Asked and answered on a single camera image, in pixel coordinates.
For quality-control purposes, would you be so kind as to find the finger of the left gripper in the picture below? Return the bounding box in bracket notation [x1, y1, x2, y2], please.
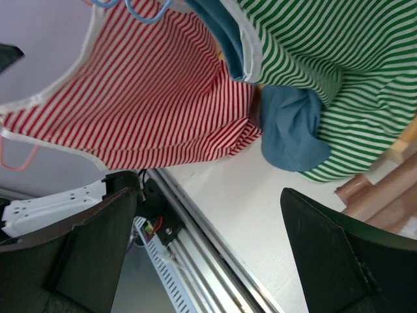
[0, 44, 25, 74]

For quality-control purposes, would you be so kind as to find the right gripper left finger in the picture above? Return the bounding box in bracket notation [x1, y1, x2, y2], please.
[1, 188, 137, 312]

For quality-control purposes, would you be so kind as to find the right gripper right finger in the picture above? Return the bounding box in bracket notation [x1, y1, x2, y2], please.
[280, 188, 416, 312]

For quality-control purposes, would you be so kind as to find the blue hanger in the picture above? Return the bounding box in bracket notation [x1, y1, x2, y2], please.
[125, 0, 173, 24]
[83, 0, 119, 9]

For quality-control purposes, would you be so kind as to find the blue tank top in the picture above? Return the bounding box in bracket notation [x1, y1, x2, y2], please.
[187, 1, 330, 171]

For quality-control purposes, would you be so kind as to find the red white striped tank top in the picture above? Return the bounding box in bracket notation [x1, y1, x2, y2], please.
[1, 3, 261, 170]

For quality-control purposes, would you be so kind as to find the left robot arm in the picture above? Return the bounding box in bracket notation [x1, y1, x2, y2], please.
[1, 43, 141, 245]

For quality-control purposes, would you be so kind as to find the green white striped tank top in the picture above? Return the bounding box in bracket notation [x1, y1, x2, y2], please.
[224, 1, 416, 183]

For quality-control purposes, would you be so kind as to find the pink plastic basin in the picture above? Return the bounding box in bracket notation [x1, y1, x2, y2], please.
[335, 155, 416, 237]

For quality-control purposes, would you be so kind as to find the wooden clothes rack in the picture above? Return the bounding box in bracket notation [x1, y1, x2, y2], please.
[386, 117, 416, 164]

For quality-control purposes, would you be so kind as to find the white slotted cable duct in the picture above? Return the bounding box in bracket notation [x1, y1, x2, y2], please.
[133, 216, 197, 313]

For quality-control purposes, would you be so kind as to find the aluminium mounting rail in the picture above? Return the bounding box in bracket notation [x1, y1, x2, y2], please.
[148, 169, 283, 312]

